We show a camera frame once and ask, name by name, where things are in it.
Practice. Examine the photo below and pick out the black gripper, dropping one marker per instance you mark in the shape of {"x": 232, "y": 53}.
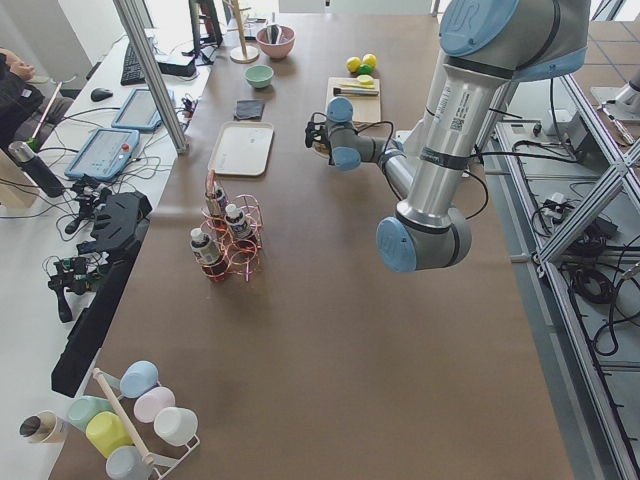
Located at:
{"x": 321, "y": 141}

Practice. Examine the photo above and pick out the white round plate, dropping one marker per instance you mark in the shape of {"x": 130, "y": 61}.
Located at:
{"x": 325, "y": 156}

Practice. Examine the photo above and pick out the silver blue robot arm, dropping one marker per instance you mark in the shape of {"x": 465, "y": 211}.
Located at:
{"x": 483, "y": 46}

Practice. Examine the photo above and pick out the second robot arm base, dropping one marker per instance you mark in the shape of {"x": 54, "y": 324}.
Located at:
{"x": 620, "y": 102}

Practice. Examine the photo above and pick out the cream serving tray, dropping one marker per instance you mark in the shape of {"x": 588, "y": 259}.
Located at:
{"x": 242, "y": 149}

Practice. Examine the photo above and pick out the bamboo cutting board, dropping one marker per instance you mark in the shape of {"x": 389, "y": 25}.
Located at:
{"x": 366, "y": 108}

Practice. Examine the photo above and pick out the yellow plastic knife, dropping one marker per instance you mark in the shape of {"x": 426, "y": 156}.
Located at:
{"x": 357, "y": 85}

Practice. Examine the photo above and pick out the lemon half slice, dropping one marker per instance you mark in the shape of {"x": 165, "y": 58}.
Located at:
{"x": 365, "y": 80}

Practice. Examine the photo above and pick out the grey folded cloth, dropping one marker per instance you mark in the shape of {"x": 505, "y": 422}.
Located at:
{"x": 249, "y": 109}

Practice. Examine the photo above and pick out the green lime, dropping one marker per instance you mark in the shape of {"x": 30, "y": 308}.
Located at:
{"x": 365, "y": 69}

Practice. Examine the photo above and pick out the green ceramic bowl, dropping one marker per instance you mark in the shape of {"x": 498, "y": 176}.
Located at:
{"x": 259, "y": 76}

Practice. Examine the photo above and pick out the yellow lemon far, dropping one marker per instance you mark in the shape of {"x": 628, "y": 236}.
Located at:
{"x": 370, "y": 60}

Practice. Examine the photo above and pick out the pink bowl with ice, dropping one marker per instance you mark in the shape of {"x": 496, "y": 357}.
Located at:
{"x": 281, "y": 50}

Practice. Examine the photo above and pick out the wooden cup stand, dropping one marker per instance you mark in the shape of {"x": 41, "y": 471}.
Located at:
{"x": 243, "y": 53}

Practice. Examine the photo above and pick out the steel ice scoop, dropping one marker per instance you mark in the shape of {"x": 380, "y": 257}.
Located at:
{"x": 273, "y": 31}

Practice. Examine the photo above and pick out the tea bottle white cap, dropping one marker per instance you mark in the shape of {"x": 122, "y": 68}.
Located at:
{"x": 241, "y": 230}

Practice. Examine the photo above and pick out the blue teach pendant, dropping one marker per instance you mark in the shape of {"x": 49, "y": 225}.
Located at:
{"x": 104, "y": 155}
{"x": 138, "y": 112}

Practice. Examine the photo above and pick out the black keyboard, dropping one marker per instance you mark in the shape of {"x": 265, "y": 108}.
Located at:
{"x": 132, "y": 73}

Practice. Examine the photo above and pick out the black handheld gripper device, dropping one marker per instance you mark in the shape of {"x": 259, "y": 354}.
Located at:
{"x": 119, "y": 227}

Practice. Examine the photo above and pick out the black computer mouse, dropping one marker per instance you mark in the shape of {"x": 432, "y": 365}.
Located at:
{"x": 100, "y": 94}

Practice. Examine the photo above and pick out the black thermos bottle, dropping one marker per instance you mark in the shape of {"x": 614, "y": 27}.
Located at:
{"x": 36, "y": 169}

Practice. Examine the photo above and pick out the pink mug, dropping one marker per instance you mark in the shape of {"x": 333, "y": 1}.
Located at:
{"x": 149, "y": 404}

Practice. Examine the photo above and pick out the white mug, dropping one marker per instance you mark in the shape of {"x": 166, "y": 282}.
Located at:
{"x": 176, "y": 425}

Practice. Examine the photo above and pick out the green mug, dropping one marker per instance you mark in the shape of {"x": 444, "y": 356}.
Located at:
{"x": 83, "y": 409}

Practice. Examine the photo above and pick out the yellow mug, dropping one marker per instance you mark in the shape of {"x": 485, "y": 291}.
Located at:
{"x": 106, "y": 432}

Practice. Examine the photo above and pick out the white mug rack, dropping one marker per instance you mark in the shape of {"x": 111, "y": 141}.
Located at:
{"x": 154, "y": 451}

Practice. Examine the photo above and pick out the grey blue mug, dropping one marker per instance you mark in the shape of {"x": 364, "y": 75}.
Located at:
{"x": 125, "y": 463}

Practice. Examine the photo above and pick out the paper cup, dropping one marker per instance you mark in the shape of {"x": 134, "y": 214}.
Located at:
{"x": 44, "y": 427}

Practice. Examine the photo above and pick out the copper wire bottle rack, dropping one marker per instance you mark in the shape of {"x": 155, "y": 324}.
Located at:
{"x": 239, "y": 261}

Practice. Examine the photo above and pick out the aluminium frame post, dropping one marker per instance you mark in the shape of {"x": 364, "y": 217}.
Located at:
{"x": 132, "y": 23}

